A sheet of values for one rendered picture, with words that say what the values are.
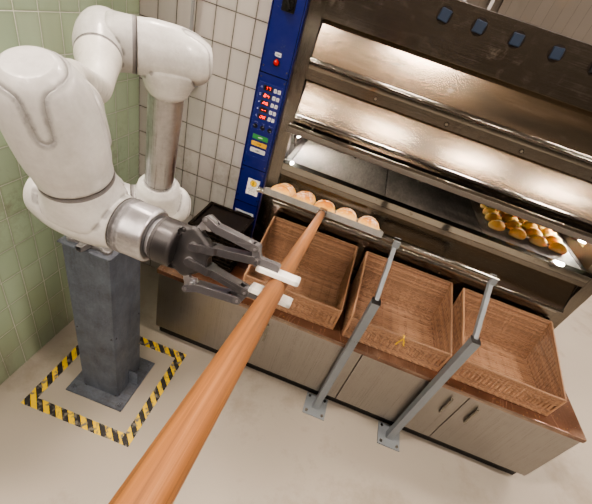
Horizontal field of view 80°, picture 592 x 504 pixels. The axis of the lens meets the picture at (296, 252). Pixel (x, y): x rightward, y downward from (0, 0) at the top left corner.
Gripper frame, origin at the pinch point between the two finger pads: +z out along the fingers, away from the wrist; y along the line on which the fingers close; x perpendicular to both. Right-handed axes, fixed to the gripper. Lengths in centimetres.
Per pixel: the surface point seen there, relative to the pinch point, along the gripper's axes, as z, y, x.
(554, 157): 91, -58, -134
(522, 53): 54, -88, -122
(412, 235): 53, 2, -157
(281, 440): 25, 129, -112
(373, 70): -2, -65, -130
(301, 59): -36, -60, -133
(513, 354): 140, 48, -160
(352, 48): -15, -71, -129
